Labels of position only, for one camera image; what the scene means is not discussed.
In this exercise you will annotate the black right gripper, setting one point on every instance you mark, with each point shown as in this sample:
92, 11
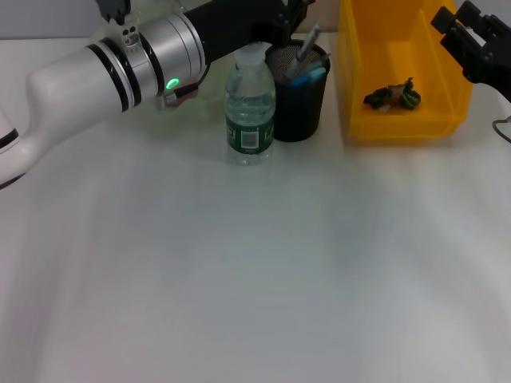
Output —
495, 60

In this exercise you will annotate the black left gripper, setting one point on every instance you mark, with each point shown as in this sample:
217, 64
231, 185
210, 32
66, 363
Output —
235, 24

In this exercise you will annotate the silver white ballpoint pen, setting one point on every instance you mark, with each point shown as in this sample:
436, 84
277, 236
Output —
303, 50

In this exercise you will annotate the blue scissors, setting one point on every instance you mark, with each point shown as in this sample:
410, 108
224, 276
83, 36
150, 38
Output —
309, 77

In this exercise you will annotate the green plastic wrapper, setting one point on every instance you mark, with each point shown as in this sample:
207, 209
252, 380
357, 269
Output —
393, 95

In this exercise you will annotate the clear green-label water bottle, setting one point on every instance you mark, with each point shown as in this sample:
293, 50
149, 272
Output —
249, 111

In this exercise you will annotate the black mesh pen holder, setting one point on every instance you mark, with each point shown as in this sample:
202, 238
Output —
299, 115

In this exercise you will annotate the yellow plastic bin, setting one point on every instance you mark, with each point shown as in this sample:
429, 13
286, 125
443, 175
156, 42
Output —
399, 123

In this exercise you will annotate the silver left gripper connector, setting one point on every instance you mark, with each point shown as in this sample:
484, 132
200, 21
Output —
165, 99

